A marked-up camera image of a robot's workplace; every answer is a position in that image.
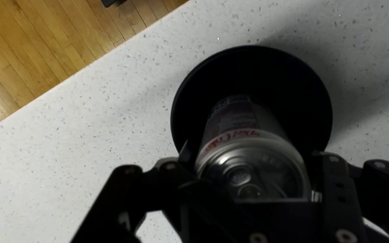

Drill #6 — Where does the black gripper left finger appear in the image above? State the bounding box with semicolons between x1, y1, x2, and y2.
71;140;233;243

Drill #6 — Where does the black bowl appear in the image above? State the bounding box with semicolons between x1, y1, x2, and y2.
171;47;333;157

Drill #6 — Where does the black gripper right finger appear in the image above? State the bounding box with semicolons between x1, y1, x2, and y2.
309;153;389;243

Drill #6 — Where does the silver soda can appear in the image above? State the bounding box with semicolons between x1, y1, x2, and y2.
195;96;311;203

